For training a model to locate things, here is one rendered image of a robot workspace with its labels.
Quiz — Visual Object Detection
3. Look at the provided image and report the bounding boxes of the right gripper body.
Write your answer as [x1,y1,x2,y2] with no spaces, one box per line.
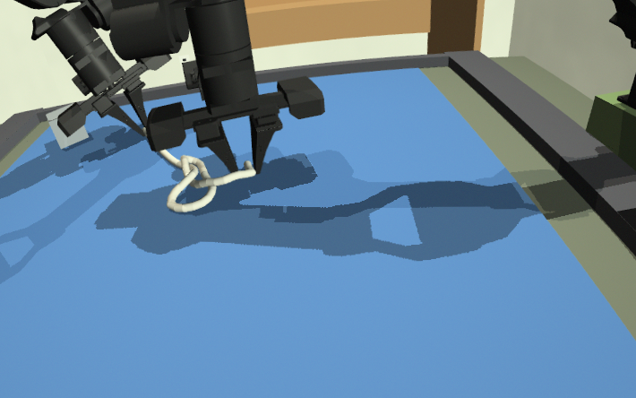
[146,42,325,151]

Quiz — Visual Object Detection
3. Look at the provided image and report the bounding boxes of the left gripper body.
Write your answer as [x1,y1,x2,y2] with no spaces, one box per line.
[57,37,172,137]

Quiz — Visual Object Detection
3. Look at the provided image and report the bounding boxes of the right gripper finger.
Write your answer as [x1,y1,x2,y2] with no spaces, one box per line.
[249,116,283,174]
[196,122,238,173]

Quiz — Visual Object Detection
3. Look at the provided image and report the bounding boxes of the white rope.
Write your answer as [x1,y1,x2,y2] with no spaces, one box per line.
[159,150,255,212]

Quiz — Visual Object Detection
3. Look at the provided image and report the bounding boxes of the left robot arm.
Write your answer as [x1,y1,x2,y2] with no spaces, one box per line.
[14,0,113,96]

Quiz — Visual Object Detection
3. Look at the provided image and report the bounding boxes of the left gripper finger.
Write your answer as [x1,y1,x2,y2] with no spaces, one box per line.
[123,82,148,128]
[99,100,145,136]

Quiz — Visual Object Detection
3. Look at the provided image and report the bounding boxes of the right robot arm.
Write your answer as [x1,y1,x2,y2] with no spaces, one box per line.
[109,0,636,100]

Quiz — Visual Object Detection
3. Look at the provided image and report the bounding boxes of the blue mat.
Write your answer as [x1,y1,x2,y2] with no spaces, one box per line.
[0,68,636,398]

